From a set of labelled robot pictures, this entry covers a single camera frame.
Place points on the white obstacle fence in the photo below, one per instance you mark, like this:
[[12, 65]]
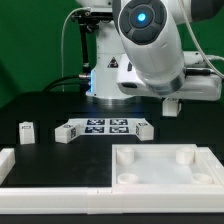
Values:
[[119, 199]]

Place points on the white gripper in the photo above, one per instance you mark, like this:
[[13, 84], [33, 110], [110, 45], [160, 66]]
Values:
[[194, 88]]

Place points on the black camera on stand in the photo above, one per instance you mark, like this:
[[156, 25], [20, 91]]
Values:
[[88, 23]]

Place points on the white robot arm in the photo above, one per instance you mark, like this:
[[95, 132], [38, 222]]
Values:
[[139, 49]]

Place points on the white square tabletop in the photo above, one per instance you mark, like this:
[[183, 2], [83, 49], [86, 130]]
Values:
[[165, 164]]

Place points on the fiducial marker sheet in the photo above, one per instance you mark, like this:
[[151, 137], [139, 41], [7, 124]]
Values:
[[108, 126]]

